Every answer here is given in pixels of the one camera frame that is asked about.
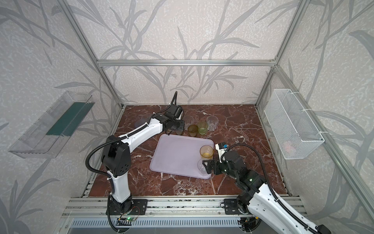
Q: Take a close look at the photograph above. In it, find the small yellow cup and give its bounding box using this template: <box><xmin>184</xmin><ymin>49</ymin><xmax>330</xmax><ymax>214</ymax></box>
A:
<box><xmin>200</xmin><ymin>145</ymin><xmax>214</xmax><ymax>160</ymax></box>

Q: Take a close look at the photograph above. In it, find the small clear faceted glass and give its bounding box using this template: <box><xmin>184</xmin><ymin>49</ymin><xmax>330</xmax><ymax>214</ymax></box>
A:
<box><xmin>197</xmin><ymin>159</ymin><xmax>211</xmax><ymax>177</ymax></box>

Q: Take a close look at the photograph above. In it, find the brown textured cup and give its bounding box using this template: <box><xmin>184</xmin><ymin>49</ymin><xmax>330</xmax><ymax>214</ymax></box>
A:
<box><xmin>188</xmin><ymin>124</ymin><xmax>199</xmax><ymax>137</ymax></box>
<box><xmin>175</xmin><ymin>124</ymin><xmax>184</xmax><ymax>136</ymax></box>

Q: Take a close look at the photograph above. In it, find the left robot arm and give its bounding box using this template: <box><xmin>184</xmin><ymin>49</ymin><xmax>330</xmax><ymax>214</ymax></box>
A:
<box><xmin>85</xmin><ymin>92</ymin><xmax>185</xmax><ymax>206</ymax></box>

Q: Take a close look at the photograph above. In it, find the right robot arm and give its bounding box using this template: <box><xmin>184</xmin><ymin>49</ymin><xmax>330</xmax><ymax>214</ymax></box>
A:
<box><xmin>202</xmin><ymin>142</ymin><xmax>331</xmax><ymax>234</ymax></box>

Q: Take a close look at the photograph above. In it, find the lavender plastic tray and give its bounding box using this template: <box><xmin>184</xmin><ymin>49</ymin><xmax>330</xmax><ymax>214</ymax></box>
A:
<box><xmin>150</xmin><ymin>134</ymin><xmax>214</xmax><ymax>179</ymax></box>

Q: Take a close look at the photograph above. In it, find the clear faceted cup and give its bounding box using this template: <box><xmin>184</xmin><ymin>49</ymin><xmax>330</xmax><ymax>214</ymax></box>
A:
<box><xmin>183</xmin><ymin>116</ymin><xmax>194</xmax><ymax>131</ymax></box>

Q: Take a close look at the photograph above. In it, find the tall blue frosted cup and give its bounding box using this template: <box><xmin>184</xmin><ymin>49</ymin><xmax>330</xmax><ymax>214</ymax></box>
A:
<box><xmin>134</xmin><ymin>117</ymin><xmax>150</xmax><ymax>129</ymax></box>

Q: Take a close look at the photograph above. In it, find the small green cup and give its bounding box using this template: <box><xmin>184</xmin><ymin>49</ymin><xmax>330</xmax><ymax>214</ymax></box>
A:
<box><xmin>197</xmin><ymin>121</ymin><xmax>208</xmax><ymax>135</ymax></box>

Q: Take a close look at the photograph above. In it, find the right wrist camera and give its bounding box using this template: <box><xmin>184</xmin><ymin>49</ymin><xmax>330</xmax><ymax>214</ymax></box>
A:
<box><xmin>215</xmin><ymin>142</ymin><xmax>228</xmax><ymax>162</ymax></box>

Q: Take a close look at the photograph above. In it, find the white wire basket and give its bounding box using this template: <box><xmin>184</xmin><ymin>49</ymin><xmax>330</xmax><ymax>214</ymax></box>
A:
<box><xmin>265</xmin><ymin>89</ymin><xmax>325</xmax><ymax>160</ymax></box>

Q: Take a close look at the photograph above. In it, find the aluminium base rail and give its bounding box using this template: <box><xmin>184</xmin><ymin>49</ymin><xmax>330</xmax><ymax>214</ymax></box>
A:
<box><xmin>61</xmin><ymin>195</ymin><xmax>307</xmax><ymax>218</ymax></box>

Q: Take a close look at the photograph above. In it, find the clear plastic wall bin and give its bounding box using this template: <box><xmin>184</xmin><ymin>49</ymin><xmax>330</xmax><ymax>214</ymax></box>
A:
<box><xmin>8</xmin><ymin>91</ymin><xmax>95</xmax><ymax>159</ymax></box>

